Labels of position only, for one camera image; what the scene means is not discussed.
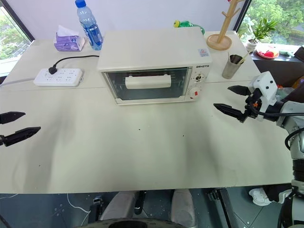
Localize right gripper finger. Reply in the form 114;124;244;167
213;103;248;124
227;85;251;97

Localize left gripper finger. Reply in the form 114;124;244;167
0;111;27;125
0;126;42;147

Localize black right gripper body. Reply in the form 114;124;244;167
244;88;263;120

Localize white toaster oven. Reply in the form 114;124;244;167
97;26;211;106

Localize metal cup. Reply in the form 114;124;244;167
221;54;243;80

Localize wooden sticks in cup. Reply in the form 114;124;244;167
227;50;250;65

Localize red plate with fruit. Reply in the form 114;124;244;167
256;45;281;59

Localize wooden branch stand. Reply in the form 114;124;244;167
206;0;253;51

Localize green soft item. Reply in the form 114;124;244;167
278;48;296;57

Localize white power strip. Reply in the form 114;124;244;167
33;67;85;87

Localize potted green plant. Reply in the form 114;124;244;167
244;17;279;52

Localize green yellow toy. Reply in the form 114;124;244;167
173;20;206;36

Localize white sneaker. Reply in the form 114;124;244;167
248;187;272;207

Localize purple tissue pack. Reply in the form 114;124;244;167
53;25;86;53

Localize black table leg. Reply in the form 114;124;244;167
206;188;238;228

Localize grey rounded shape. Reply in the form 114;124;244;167
99;190;134;222
171;189;197;228

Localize clear blue-capped water bottle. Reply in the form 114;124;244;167
75;0;104;51

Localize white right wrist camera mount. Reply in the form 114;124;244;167
247;71;278;105

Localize white power strip cable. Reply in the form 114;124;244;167
0;76;37;88

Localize black plug and cable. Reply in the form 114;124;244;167
48;55;100;74

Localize glass oven door white handle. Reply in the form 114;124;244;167
101;66;192;101

